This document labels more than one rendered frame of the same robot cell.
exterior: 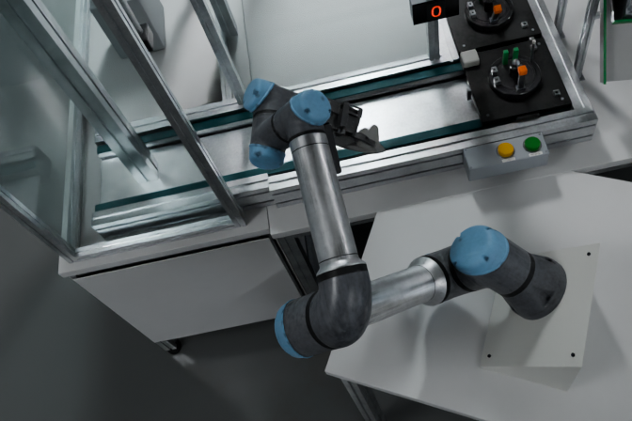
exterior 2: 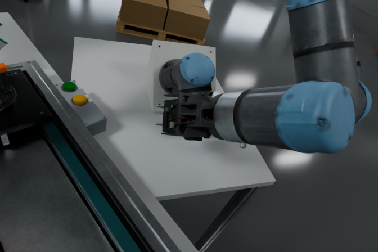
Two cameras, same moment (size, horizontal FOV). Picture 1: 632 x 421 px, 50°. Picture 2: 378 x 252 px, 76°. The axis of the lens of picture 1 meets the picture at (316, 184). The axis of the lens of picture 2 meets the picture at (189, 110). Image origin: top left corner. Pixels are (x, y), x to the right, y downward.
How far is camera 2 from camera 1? 1.56 m
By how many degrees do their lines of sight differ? 81
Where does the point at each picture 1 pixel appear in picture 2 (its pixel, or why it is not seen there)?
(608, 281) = (141, 75)
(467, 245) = (201, 70)
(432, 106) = (18, 175)
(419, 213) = (141, 164)
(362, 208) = (156, 210)
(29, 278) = not seen: outside the picture
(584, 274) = (171, 48)
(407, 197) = (130, 178)
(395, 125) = (54, 203)
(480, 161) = (95, 113)
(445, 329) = not seen: hidden behind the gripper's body
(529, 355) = not seen: hidden behind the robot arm
